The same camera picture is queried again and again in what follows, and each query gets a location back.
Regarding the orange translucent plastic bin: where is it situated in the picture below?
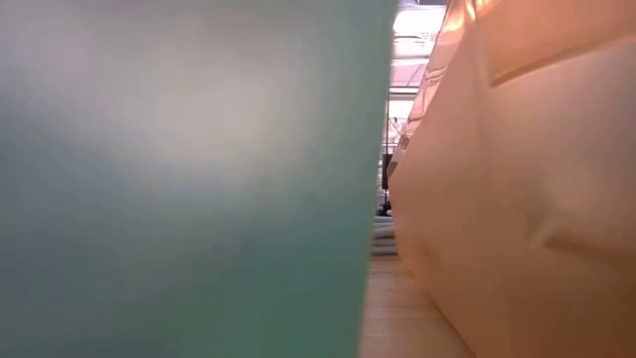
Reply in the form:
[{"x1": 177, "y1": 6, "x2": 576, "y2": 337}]
[{"x1": 387, "y1": 0, "x2": 636, "y2": 358}]

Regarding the black background screen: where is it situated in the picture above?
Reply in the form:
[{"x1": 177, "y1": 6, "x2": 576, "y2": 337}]
[{"x1": 381, "y1": 152, "x2": 395, "y2": 191}]

